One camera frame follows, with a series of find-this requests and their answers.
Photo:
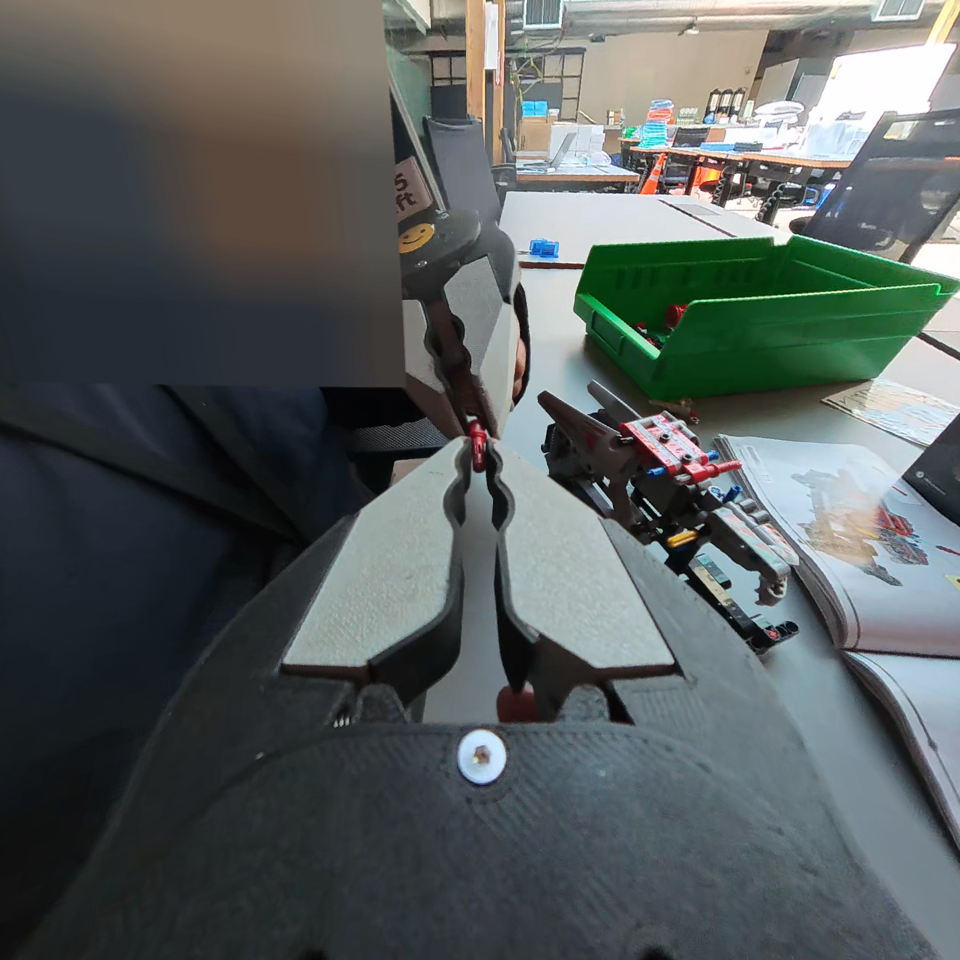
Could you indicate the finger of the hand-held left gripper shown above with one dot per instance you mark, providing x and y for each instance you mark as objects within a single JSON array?
[
  {"x": 420, "y": 360},
  {"x": 487, "y": 322}
]

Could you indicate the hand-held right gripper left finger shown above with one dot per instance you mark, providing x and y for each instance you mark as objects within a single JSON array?
[{"x": 375, "y": 585}]

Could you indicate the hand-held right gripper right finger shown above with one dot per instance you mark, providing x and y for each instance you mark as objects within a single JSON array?
[{"x": 577, "y": 600}]

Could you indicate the red lego pin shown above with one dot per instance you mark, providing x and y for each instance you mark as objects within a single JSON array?
[{"x": 478, "y": 439}]

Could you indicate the grey red lego truck model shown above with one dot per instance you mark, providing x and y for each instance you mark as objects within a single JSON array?
[{"x": 660, "y": 442}]

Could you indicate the green plastic bin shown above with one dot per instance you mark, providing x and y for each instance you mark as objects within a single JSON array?
[{"x": 750, "y": 352}]

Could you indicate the pile of loose lego pieces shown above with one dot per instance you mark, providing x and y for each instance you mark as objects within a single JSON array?
[{"x": 675, "y": 315}]

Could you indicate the small tan lego piece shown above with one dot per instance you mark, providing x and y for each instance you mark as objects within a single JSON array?
[{"x": 675, "y": 410}]

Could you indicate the open lego instruction booklet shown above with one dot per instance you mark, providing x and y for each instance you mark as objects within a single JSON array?
[{"x": 787, "y": 465}]

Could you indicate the lego sticker sheet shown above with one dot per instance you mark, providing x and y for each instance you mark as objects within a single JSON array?
[{"x": 892, "y": 409}]

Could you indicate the person's left hand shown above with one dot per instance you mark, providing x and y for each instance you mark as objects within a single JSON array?
[{"x": 519, "y": 379}]

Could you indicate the person's right hand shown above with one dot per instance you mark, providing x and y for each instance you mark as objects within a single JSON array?
[{"x": 517, "y": 705}]

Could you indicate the black mesh office chair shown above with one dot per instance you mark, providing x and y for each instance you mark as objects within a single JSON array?
[
  {"x": 885, "y": 180},
  {"x": 461, "y": 165}
]

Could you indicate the small blue plastic piece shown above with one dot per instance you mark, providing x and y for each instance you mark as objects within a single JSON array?
[{"x": 545, "y": 249}]

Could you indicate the stack of white boxes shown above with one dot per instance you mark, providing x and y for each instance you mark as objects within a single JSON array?
[{"x": 577, "y": 142}]

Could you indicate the wooden pillar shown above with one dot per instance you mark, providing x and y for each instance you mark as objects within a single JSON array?
[{"x": 484, "y": 75}]

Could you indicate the orange traffic cone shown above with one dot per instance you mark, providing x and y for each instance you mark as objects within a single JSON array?
[{"x": 655, "y": 176}]

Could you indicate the stack of blue trays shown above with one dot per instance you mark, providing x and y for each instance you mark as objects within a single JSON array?
[{"x": 658, "y": 124}]

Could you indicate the window air conditioner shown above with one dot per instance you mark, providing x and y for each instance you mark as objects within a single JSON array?
[{"x": 541, "y": 11}]

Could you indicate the long wooden table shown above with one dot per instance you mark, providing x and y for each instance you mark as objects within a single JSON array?
[{"x": 750, "y": 156}]

